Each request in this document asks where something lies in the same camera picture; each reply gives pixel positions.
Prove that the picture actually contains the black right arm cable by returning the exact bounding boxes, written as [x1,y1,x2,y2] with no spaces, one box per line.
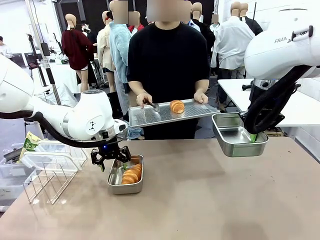
[243,64,313,136]

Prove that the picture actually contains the mannequin in black coat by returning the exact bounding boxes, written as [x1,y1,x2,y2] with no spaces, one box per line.
[191,2,216,76]

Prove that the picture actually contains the person's right forearm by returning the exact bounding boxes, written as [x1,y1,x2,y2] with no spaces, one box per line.
[128,80,146,97]

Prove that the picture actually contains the person's black t-shirt torso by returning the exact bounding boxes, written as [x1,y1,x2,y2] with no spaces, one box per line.
[126,21,211,140]

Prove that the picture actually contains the mannequin in white shirt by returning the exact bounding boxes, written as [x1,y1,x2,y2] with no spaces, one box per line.
[210,1,256,78]

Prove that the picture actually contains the green snack bag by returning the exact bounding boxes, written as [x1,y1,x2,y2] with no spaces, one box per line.
[22,131,45,161]

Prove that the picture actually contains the metal tongs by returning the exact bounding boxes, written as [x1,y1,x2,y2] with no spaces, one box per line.
[141,98,161,123]

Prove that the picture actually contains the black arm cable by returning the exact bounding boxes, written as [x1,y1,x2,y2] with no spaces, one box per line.
[243,64,313,136]
[0,111,123,149]

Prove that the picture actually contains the perforated metal tray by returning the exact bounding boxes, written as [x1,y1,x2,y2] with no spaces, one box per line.
[128,98,221,128]

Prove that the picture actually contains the mannequin in black white jacket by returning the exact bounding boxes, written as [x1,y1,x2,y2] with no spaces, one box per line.
[239,2,265,36]

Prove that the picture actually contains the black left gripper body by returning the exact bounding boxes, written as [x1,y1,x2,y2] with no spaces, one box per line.
[97,137,123,160]

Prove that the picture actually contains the person's left forearm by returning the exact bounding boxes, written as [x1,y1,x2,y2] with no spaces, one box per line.
[195,79,210,95]

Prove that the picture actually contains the person's left hand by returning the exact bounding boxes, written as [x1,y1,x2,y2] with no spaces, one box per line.
[193,91,209,105]

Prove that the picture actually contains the mannequin in beige shirt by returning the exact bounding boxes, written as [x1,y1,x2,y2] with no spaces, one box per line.
[96,11,117,93]

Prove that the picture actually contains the clear plastic lid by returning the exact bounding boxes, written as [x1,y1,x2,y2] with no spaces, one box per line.
[19,151,79,176]
[34,139,89,171]

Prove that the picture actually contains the golden croissant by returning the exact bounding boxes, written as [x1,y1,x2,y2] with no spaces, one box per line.
[169,99,185,115]
[121,163,143,185]

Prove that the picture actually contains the mannequin in dark red jacket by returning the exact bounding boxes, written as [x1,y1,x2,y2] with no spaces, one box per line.
[61,13,95,92]

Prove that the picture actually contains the wire lid rack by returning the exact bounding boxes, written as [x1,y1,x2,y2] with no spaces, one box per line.
[22,162,76,205]

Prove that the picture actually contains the metal stand pole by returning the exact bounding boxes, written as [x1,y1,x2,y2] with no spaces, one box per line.
[24,0,63,106]

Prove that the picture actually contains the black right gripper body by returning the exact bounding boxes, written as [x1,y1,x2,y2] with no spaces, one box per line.
[239,94,286,132]

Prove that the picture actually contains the person's right hand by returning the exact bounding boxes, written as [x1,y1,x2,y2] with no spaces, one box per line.
[136,92,153,109]

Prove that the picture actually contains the rectangular steel container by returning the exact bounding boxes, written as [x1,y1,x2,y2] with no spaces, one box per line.
[107,154,145,195]
[211,112,270,158]

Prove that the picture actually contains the clear plastic storage bin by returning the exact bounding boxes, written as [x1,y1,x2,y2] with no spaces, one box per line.
[0,162,38,201]

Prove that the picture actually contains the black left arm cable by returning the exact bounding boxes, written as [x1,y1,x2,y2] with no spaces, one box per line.
[0,111,123,149]

